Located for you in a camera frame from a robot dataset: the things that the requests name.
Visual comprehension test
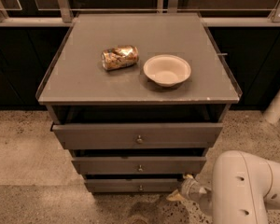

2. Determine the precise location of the grey drawer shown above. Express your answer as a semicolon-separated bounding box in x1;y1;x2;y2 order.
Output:
72;156;206;175
52;122;222;149
85;178;180;193

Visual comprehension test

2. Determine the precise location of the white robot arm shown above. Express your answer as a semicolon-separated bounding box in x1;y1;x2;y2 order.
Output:
167;150;280;224

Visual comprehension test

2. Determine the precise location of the grey drawer cabinet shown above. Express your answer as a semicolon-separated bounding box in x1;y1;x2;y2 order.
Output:
36;13;242;182

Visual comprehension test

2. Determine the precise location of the white paper bowl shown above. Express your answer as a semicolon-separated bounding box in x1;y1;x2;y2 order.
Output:
143;55;191;87

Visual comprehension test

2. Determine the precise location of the crushed golden drink can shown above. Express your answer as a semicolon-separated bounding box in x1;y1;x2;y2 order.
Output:
101;45;139;71

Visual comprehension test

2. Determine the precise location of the white pipe by wall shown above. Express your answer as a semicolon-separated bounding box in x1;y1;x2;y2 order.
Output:
263;90;280;124

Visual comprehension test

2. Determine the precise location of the grey metal railing frame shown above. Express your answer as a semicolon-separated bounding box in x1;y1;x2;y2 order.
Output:
0;0;280;27

